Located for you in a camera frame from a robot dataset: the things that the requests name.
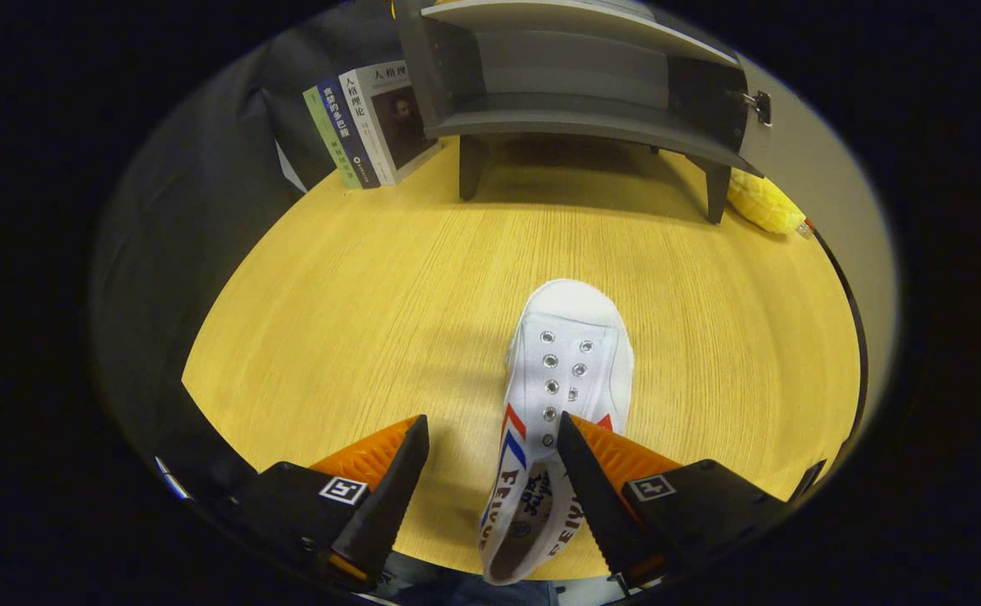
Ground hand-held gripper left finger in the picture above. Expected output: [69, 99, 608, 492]
[225, 414, 430, 590]

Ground white canvas shoe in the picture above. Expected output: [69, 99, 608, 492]
[479, 279, 636, 586]

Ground blue book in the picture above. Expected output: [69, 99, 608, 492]
[316, 76, 381, 190]

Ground white book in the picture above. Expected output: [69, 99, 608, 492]
[339, 61, 443, 186]

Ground person's blue jeans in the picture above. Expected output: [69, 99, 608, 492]
[372, 551, 562, 606]

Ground black backdrop cloth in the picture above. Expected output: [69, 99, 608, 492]
[90, 0, 424, 506]

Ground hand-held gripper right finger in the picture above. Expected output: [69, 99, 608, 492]
[557, 412, 794, 590]

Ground white paper sheet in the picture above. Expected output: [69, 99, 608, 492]
[275, 139, 308, 194]

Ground dark grey shoe cabinet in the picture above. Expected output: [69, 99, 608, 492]
[393, 0, 765, 226]

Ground yellow plush toy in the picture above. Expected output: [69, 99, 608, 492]
[726, 167, 807, 235]

